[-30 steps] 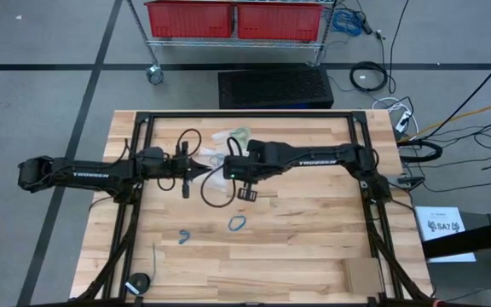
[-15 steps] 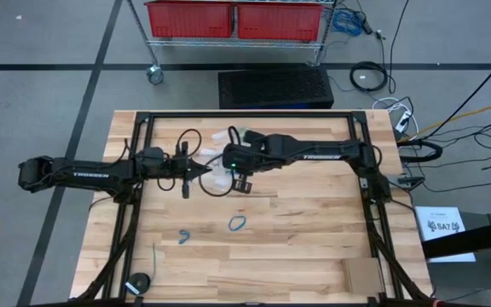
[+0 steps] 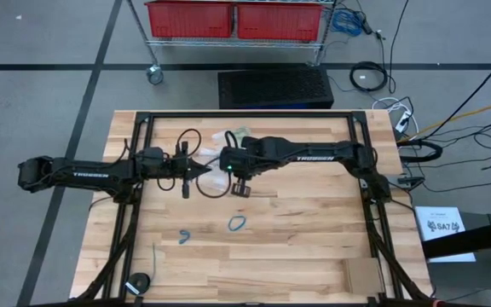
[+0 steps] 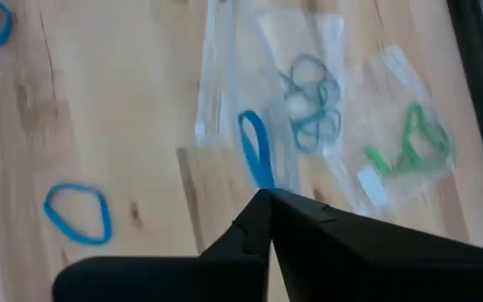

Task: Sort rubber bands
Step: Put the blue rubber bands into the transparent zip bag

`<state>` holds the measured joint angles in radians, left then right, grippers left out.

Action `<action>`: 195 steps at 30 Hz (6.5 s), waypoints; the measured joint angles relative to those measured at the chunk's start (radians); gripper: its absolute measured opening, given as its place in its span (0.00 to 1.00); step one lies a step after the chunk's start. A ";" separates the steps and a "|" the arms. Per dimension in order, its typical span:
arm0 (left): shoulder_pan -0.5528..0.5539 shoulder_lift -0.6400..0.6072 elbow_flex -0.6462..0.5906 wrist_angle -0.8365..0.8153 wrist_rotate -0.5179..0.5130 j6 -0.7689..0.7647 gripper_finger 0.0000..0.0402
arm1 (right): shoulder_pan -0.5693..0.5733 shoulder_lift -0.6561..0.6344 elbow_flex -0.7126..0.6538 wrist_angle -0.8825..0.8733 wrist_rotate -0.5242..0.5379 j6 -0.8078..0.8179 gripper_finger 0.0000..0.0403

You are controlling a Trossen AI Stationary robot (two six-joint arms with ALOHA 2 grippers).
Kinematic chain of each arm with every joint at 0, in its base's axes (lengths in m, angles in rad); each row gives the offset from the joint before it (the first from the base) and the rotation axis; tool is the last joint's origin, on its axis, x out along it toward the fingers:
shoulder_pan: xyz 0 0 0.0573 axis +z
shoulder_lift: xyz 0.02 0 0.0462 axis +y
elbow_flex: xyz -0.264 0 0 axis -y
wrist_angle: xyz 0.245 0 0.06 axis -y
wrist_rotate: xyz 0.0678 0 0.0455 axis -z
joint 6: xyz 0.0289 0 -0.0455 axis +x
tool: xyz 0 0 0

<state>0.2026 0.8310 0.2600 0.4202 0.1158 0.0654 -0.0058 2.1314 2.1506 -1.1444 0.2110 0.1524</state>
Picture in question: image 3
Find white power strip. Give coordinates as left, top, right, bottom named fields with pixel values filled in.
left=395, top=109, right=413, bottom=133

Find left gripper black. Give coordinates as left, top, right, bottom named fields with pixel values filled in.
left=136, top=142, right=213, bottom=200

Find white printed paper sign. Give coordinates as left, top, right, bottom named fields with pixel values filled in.
left=414, top=206, right=477, bottom=264

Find grey metal cart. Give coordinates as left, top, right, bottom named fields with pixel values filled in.
left=426, top=211, right=491, bottom=307

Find thin black hanging cable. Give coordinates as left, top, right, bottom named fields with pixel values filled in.
left=388, top=0, right=412, bottom=94

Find yellow floor cable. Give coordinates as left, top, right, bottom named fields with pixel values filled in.
left=411, top=96, right=491, bottom=138

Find brown cardboard box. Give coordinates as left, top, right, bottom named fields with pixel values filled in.
left=341, top=257, right=386, bottom=296

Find thick black cable loop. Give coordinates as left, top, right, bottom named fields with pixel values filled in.
left=398, top=138, right=444, bottom=164

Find red plastic bin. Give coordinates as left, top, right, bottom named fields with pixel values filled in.
left=145, top=0, right=234, bottom=39
left=235, top=1, right=324, bottom=43

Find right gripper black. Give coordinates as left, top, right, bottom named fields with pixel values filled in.
left=218, top=135, right=272, bottom=199

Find white cable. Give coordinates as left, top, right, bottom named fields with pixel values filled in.
left=371, top=96, right=420, bottom=137

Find black cable coil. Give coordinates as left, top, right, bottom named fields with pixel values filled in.
left=349, top=61, right=390, bottom=93

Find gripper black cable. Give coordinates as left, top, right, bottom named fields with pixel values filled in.
left=195, top=156, right=233, bottom=200
left=175, top=128, right=203, bottom=157

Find blue cable coil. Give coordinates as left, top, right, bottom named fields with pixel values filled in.
left=330, top=8, right=367, bottom=38

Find black perforated metal case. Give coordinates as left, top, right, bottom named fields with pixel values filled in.
left=217, top=67, right=335, bottom=110

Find black tape roll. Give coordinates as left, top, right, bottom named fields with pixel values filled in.
left=124, top=271, right=152, bottom=297

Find black beam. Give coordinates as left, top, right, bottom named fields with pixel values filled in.
left=421, top=217, right=491, bottom=261

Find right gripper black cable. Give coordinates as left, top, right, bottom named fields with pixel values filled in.
left=195, top=156, right=233, bottom=200

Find chrome wire shelving rack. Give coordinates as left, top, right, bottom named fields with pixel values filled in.
left=124, top=0, right=339, bottom=85

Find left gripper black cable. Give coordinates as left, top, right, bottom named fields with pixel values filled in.
left=175, top=128, right=203, bottom=157

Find long straight black cable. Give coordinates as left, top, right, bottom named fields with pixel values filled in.
left=419, top=55, right=491, bottom=142

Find black power adapter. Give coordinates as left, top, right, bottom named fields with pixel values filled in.
left=396, top=174, right=426, bottom=189

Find black aluminium table frame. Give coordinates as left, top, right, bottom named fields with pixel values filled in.
left=74, top=109, right=436, bottom=307

